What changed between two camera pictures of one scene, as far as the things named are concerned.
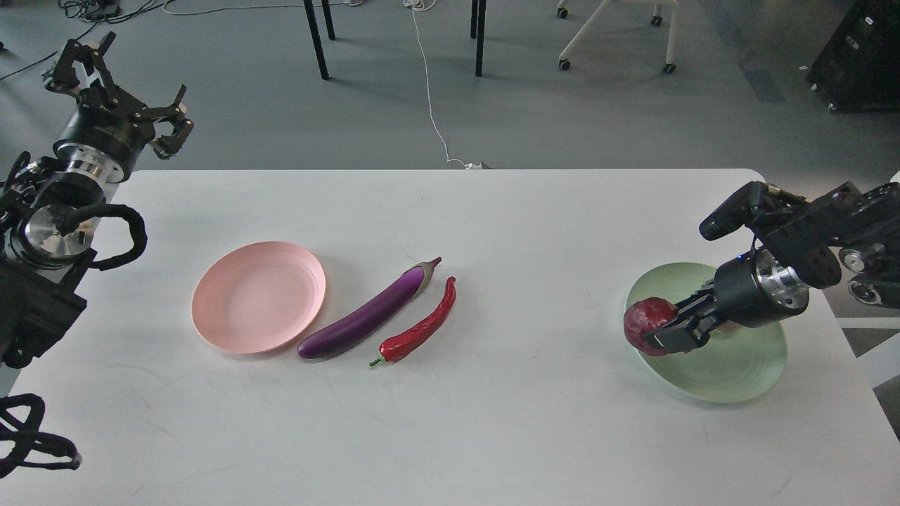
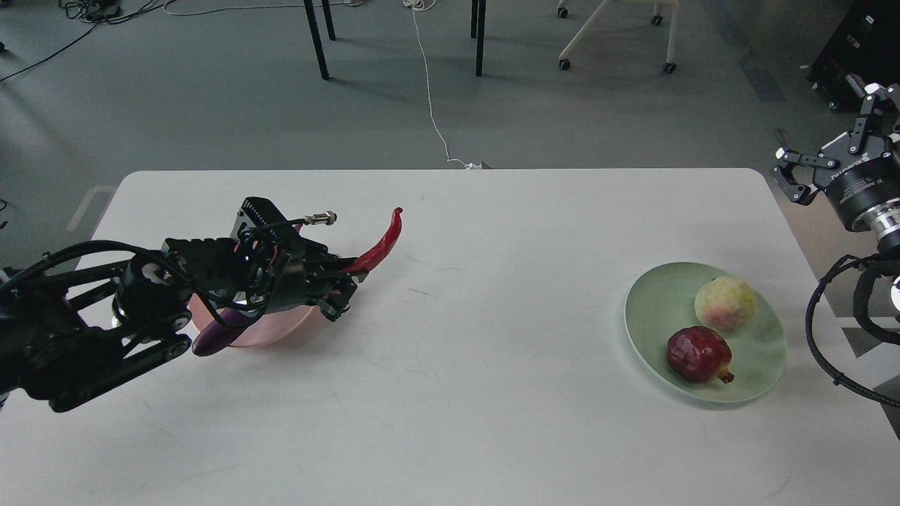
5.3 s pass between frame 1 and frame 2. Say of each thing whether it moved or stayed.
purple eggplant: moved
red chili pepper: moved
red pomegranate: moved
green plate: stayed
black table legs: stayed
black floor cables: stayed
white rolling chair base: stayed
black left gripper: moved
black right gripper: moved
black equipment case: stayed
